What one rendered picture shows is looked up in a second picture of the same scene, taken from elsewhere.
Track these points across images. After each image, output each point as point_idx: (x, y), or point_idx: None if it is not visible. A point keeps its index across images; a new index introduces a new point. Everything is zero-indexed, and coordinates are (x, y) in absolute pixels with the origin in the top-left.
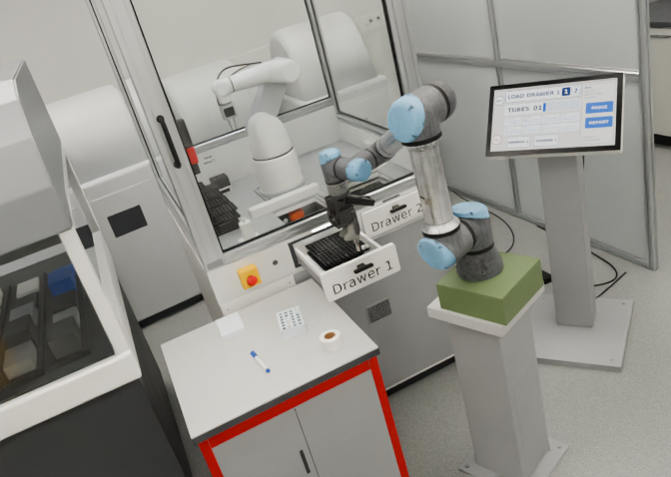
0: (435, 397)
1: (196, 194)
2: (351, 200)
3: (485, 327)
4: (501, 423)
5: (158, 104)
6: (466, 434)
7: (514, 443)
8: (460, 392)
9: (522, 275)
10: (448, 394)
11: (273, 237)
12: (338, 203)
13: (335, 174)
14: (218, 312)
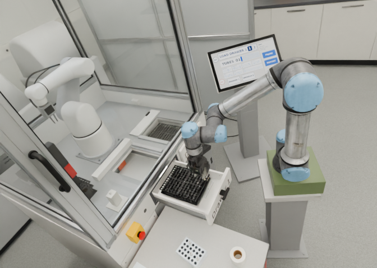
0: (220, 221)
1: (84, 202)
2: (203, 152)
3: (309, 198)
4: (294, 231)
5: (25, 140)
6: (251, 235)
7: (299, 236)
8: (229, 212)
9: (316, 161)
10: (225, 216)
11: (141, 195)
12: (197, 157)
13: (201, 141)
14: (99, 257)
